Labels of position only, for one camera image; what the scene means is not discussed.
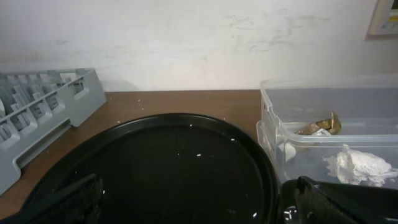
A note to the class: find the white tissue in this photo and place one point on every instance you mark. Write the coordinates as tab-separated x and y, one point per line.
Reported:
355	167

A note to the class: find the black rectangular tray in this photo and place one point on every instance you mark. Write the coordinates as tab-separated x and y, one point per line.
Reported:
289	202

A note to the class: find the grey dishwasher rack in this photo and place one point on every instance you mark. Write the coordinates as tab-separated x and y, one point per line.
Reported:
37	107

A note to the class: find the clear plastic bin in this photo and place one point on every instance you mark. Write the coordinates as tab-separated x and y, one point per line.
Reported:
341	131

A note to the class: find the wrapper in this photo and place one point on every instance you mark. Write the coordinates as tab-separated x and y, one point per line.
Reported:
326	127

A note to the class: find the round black tray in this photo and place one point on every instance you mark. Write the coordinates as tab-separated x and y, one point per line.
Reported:
172	168

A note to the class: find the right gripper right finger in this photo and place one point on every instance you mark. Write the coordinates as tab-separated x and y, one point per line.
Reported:
339	202

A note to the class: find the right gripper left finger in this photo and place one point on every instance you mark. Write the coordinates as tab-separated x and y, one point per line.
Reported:
78	202

